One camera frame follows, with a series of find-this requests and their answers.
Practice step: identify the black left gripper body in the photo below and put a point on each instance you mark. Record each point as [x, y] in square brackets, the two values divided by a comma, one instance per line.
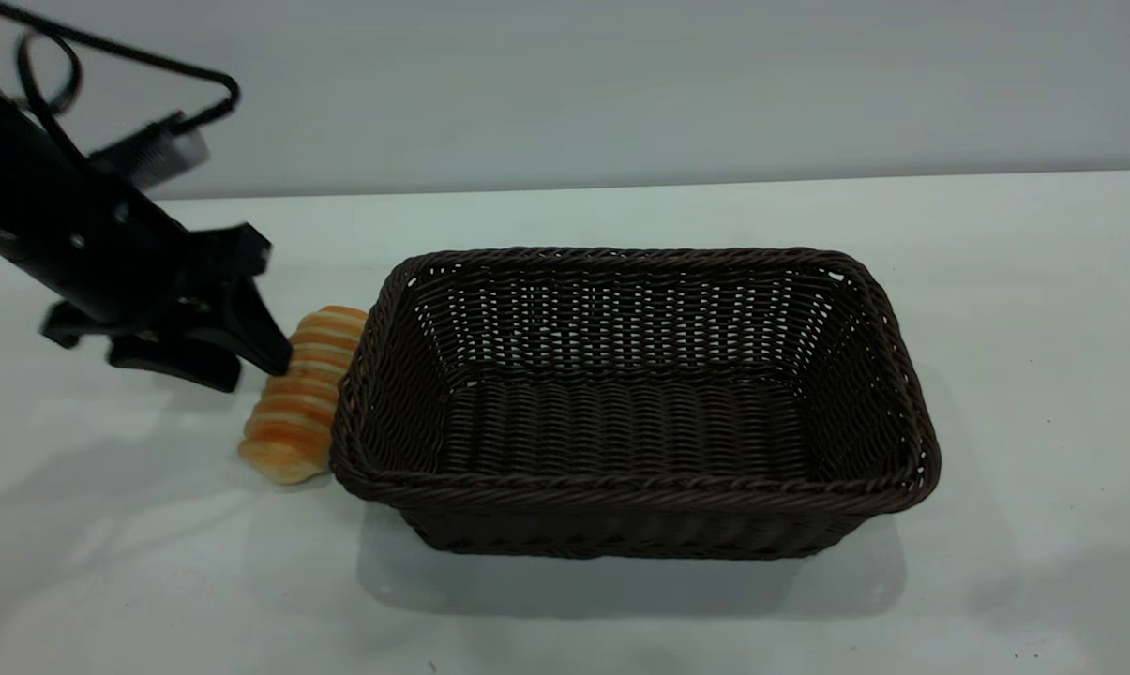
[152, 272]

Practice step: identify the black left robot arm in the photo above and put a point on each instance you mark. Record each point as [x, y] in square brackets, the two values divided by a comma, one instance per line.
[21, 178]

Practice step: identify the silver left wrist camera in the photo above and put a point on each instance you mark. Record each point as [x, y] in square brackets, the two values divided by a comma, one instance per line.
[157, 150]

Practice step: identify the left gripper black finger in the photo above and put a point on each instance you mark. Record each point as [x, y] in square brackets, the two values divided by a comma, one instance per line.
[185, 361]
[260, 333]

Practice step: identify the dark brown wicker basket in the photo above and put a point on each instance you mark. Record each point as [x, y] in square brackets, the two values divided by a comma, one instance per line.
[640, 422]

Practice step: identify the striped orange bread roll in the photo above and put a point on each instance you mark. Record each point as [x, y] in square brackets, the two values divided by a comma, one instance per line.
[293, 422]

